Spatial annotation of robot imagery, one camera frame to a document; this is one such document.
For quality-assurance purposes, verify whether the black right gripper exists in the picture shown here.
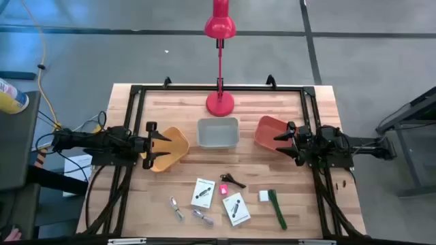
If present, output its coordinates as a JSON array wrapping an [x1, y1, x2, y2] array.
[[273, 121, 313, 167]]

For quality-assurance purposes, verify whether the grey plastic bin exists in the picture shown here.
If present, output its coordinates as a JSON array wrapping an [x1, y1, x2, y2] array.
[[196, 116, 240, 150]]

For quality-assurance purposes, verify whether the black floor cable cover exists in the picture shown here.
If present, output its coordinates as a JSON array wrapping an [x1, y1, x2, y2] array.
[[0, 70, 37, 81]]

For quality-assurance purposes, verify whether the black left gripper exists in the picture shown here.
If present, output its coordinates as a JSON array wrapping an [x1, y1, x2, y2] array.
[[131, 121, 172, 170]]

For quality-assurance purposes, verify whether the black metal table frame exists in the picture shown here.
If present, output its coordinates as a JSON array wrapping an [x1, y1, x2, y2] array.
[[76, 74, 367, 239]]

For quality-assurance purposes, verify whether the grey metal desk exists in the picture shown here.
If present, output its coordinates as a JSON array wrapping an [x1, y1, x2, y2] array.
[[375, 85, 436, 198]]

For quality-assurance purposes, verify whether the green cable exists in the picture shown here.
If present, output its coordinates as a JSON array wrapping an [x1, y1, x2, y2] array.
[[267, 189, 288, 231]]

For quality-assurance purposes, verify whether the orange black striped tape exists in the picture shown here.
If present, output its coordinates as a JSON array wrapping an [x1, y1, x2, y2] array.
[[33, 148, 48, 168]]

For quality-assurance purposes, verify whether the grey braided cable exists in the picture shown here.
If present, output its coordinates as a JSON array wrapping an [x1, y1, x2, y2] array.
[[191, 208, 215, 228], [169, 196, 185, 223]]

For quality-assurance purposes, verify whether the silver metal bracket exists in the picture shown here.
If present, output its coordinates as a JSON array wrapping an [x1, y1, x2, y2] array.
[[108, 238, 147, 245], [298, 239, 337, 245]]

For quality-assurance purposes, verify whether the black side table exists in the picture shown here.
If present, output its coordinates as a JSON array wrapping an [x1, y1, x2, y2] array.
[[0, 91, 42, 191]]

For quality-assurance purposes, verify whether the white paper sheet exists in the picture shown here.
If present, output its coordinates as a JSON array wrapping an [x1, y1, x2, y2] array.
[[63, 154, 93, 197]]

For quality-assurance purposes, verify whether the orange plastic bin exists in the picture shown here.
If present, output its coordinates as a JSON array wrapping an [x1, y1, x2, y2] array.
[[253, 115, 300, 152]]

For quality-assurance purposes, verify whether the yellow plastic bin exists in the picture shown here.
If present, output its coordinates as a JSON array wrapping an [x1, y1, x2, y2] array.
[[139, 126, 190, 173]]

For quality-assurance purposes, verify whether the yellow floor cable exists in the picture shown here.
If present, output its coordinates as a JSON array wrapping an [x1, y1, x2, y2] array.
[[20, 0, 64, 132]]

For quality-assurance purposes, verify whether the person's hand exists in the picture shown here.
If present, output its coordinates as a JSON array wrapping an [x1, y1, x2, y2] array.
[[3, 228, 22, 242]]

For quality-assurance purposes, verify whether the white green Acer box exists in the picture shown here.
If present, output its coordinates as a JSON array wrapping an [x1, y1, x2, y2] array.
[[190, 177, 216, 209], [221, 192, 251, 227]]

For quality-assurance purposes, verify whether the yellow wipes canister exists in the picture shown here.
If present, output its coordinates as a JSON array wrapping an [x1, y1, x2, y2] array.
[[0, 78, 30, 115]]

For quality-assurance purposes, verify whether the black cable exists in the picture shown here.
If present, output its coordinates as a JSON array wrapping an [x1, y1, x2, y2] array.
[[219, 173, 247, 189]]

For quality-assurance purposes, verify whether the red desk lamp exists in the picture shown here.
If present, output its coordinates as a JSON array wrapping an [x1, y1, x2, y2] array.
[[203, 0, 238, 118]]

